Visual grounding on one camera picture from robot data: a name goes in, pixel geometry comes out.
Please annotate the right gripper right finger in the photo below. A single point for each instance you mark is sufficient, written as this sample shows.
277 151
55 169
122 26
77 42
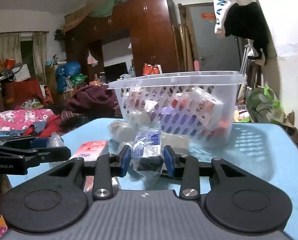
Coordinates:
186 168

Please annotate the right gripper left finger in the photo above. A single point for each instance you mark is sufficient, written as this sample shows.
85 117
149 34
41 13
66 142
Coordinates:
107 167

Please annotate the pink blue packet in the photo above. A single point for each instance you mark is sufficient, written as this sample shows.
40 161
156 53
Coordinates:
90 151

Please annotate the blue item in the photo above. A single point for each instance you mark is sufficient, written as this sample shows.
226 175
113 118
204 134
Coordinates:
146 155

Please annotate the white plastic perforated basket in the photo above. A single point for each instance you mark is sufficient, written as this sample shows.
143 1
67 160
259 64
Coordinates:
199 105

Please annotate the pink floral bedding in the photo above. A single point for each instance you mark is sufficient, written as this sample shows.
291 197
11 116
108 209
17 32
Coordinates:
22 118

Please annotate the maroon clothing pile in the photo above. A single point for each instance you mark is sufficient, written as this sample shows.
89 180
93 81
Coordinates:
91 102

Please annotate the green white plastic bag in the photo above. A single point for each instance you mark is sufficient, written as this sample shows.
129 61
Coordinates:
264 107

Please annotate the blue plastic bags stack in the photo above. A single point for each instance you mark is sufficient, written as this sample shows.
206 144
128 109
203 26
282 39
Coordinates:
63 73

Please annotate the beige window curtain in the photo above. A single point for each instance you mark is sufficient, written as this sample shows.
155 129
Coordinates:
10 49

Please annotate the grey door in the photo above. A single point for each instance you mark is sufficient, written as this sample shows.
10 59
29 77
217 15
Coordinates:
213 53

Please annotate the dark red wooden wardrobe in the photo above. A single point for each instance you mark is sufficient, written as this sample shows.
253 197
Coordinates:
151 26

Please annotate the white black hanging hoodie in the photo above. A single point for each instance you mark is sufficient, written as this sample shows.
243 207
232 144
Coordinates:
244 19

